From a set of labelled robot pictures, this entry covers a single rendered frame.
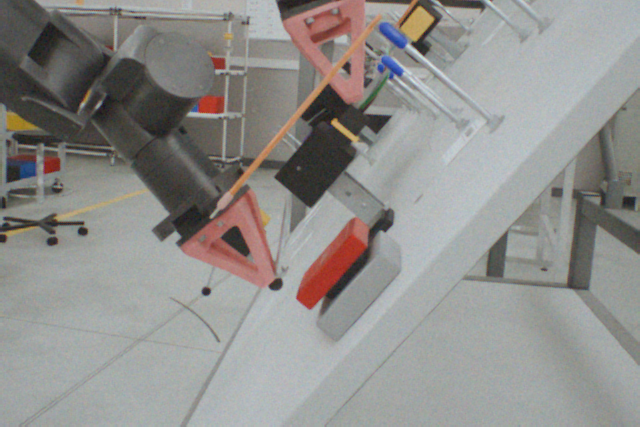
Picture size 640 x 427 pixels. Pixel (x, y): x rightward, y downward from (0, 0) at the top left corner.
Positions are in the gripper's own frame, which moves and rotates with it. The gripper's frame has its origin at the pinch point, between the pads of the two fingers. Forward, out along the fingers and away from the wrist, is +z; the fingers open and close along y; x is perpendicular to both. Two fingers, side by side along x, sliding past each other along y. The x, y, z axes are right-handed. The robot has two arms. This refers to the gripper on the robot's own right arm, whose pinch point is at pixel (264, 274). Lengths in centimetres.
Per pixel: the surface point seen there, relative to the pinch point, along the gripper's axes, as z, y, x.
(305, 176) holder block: -4.5, -2.2, -8.9
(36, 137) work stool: -110, 364, 193
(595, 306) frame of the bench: 54, 78, -18
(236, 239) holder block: -2.0, 31.8, 11.7
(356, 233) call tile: -1.2, -20.5, -13.3
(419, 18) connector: -9, 54, -25
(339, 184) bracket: -2.2, -1.0, -10.5
